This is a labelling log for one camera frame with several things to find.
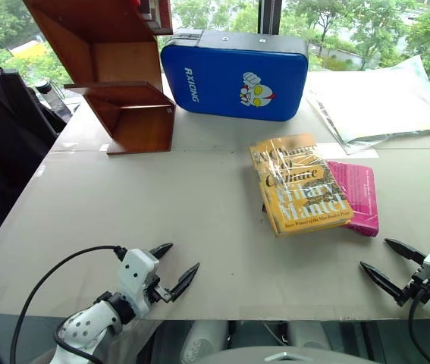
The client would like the silver robot torso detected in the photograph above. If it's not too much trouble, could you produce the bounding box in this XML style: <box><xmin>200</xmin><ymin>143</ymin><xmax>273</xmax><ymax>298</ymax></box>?
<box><xmin>199</xmin><ymin>347</ymin><xmax>384</xmax><ymax>364</ymax></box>

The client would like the white rounded leg cover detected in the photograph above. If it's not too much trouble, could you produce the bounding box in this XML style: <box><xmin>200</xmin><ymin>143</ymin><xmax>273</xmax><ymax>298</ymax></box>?
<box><xmin>181</xmin><ymin>320</ymin><xmax>231</xmax><ymax>364</ymax></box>
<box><xmin>287</xmin><ymin>321</ymin><xmax>334</xmax><ymax>350</ymax></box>

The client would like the brown wooden shelf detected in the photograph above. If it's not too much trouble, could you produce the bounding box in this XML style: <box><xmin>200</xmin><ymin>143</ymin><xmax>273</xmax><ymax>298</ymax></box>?
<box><xmin>23</xmin><ymin>0</ymin><xmax>177</xmax><ymax>156</ymax></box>

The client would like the black window frame post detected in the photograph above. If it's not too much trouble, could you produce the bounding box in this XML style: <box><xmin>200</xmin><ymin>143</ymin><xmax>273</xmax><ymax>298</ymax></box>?
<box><xmin>257</xmin><ymin>0</ymin><xmax>284</xmax><ymax>38</ymax></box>

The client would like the pink book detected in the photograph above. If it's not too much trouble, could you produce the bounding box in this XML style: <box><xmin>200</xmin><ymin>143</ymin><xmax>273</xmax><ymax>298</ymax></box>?
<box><xmin>262</xmin><ymin>160</ymin><xmax>381</xmax><ymax>238</ymax></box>

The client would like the clear bottle black cap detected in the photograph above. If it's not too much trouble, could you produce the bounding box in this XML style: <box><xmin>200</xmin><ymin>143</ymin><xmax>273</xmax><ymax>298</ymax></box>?
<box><xmin>33</xmin><ymin>79</ymin><xmax>74</xmax><ymax>123</ymax></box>

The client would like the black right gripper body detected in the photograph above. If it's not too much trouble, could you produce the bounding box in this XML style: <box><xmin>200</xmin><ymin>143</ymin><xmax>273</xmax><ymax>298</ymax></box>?
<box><xmin>395</xmin><ymin>265</ymin><xmax>430</xmax><ymax>308</ymax></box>

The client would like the blue padded case cartoon print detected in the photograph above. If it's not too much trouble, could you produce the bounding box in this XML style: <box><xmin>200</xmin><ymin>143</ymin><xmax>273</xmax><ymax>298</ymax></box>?
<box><xmin>160</xmin><ymin>28</ymin><xmax>310</xmax><ymax>123</ymax></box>

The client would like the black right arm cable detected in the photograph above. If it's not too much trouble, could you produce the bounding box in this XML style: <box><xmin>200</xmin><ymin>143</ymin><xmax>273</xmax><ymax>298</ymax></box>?
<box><xmin>406</xmin><ymin>290</ymin><xmax>430</xmax><ymax>364</ymax></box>

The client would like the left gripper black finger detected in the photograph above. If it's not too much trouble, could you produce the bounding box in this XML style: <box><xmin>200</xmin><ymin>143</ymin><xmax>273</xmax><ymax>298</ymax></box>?
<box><xmin>168</xmin><ymin>262</ymin><xmax>201</xmax><ymax>303</ymax></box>
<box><xmin>149</xmin><ymin>242</ymin><xmax>174</xmax><ymax>261</ymax></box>

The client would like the clear plastic bag with papers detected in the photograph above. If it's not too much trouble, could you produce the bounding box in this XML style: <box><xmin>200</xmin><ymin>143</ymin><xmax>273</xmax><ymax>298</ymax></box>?
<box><xmin>304</xmin><ymin>55</ymin><xmax>430</xmax><ymax>155</ymax></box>

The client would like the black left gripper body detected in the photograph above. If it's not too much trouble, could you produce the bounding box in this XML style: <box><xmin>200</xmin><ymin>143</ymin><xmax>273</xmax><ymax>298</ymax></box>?
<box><xmin>144</xmin><ymin>275</ymin><xmax>173</xmax><ymax>304</ymax></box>

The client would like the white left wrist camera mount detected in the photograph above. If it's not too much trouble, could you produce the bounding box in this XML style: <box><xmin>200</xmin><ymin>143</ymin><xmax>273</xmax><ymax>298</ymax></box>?
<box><xmin>117</xmin><ymin>248</ymin><xmax>161</xmax><ymax>318</ymax></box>

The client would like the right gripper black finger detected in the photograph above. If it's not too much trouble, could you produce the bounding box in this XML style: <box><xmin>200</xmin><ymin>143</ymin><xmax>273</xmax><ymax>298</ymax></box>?
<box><xmin>359</xmin><ymin>260</ymin><xmax>406</xmax><ymax>301</ymax></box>
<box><xmin>384</xmin><ymin>237</ymin><xmax>428</xmax><ymax>267</ymax></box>

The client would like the black jacket on chair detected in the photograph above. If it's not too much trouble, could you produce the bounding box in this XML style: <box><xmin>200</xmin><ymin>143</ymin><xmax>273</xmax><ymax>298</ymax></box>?
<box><xmin>0</xmin><ymin>66</ymin><xmax>67</xmax><ymax>266</ymax></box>

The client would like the yellow Hilary Mantel book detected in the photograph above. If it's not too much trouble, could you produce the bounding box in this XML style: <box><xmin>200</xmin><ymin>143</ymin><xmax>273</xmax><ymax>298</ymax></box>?
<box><xmin>248</xmin><ymin>132</ymin><xmax>355</xmax><ymax>238</ymax></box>

